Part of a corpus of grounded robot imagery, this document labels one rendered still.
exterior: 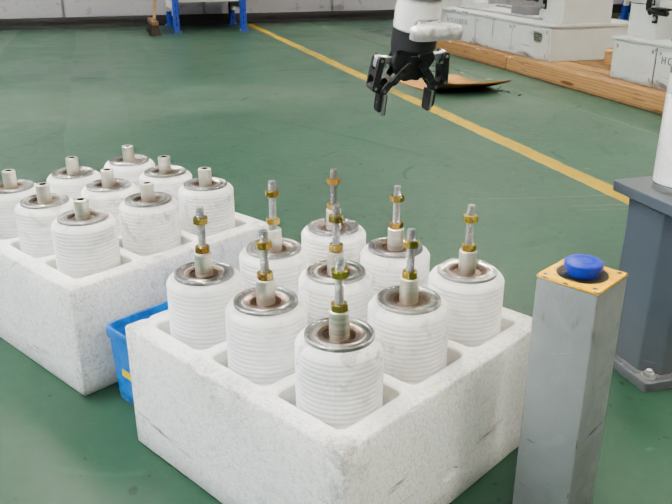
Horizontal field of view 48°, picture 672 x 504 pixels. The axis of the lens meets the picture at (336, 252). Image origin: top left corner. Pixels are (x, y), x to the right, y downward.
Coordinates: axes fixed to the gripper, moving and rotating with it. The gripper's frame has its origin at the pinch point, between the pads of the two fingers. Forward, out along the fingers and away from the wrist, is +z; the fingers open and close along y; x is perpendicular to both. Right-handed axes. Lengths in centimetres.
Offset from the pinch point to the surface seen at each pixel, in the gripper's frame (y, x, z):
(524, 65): -205, -203, 80
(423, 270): 16.2, 35.5, 6.9
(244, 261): 37.8, 24.9, 7.8
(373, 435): 36, 59, 7
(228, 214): 30.0, -4.0, 18.4
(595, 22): -238, -193, 55
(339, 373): 38, 54, 3
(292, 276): 32.5, 28.9, 8.7
